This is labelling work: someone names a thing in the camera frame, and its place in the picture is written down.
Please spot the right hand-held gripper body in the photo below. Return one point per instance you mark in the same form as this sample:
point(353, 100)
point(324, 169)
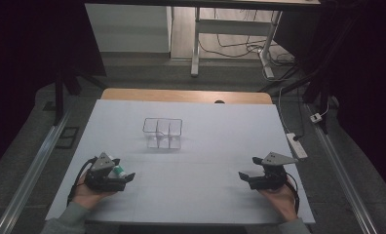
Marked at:
point(272, 175)

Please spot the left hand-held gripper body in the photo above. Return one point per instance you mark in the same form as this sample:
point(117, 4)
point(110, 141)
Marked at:
point(100, 177)

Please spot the white and green tube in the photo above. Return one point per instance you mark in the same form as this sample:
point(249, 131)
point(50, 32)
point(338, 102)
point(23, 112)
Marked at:
point(118, 171)

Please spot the person's left hand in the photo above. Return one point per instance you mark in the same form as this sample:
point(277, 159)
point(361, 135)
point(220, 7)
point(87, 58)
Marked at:
point(88, 195)

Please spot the person's right hand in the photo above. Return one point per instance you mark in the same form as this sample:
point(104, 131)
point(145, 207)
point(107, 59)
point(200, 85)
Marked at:
point(280, 200)

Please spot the white power strip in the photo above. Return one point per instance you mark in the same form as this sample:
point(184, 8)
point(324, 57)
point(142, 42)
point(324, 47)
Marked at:
point(296, 145)

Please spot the white table cover sheet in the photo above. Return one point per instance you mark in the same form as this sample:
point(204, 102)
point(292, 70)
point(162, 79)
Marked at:
point(194, 182)

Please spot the clear plastic compartment box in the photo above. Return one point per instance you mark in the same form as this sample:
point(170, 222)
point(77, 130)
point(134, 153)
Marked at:
point(162, 134)

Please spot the small white adapter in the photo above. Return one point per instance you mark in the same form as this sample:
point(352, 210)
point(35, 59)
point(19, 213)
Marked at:
point(316, 117)

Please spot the white cabinet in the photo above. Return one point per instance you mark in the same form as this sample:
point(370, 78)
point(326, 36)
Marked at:
point(127, 27)

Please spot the black floor frame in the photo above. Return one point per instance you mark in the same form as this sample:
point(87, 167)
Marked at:
point(67, 137)

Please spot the metal floor rail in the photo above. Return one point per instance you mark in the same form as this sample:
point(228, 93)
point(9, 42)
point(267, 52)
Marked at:
point(340, 169)
point(35, 162)

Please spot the white desk frame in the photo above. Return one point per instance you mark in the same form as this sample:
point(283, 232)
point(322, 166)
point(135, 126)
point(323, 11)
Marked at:
point(233, 27)

